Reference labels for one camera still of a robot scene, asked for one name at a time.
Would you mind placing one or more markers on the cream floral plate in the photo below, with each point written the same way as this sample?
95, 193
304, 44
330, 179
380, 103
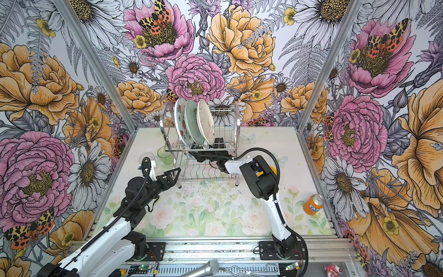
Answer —
205, 122

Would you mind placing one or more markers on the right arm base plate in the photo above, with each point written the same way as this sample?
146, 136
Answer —
270, 250

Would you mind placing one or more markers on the pale green plate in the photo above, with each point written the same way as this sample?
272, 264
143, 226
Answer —
191, 122

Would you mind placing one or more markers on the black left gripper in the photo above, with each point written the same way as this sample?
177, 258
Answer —
172, 182

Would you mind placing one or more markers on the green plastic tumbler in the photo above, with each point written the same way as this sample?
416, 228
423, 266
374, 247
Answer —
165, 156

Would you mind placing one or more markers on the pink toy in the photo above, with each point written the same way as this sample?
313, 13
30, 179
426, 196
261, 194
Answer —
333, 271

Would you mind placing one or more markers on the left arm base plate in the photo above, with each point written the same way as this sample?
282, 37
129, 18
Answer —
154, 252

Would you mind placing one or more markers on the yellow plastic bowl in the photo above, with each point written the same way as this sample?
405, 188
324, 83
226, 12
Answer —
274, 170

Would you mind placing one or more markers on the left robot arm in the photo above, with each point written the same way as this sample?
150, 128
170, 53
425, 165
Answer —
118, 241

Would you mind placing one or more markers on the steel two-tier dish rack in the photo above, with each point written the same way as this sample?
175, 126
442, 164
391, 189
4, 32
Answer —
227, 119

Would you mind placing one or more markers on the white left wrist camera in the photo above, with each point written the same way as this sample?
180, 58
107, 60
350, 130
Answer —
151, 169

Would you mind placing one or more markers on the white plate red pattern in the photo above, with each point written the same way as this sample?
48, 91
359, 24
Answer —
179, 121

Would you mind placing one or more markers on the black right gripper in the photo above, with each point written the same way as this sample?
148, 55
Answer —
199, 156

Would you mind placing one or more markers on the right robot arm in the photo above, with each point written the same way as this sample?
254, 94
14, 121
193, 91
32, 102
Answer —
261, 172

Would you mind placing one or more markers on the silver microphone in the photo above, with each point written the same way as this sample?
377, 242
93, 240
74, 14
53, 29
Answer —
207, 270

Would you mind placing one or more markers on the orange soda can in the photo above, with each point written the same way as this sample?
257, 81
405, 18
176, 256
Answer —
314, 204

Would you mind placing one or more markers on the clear plastic tumbler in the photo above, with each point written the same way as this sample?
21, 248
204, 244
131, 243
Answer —
147, 158

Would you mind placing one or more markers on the green circuit board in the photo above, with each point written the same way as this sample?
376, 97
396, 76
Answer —
141, 269

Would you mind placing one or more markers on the yellow black handle tool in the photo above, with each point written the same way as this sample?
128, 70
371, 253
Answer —
118, 273

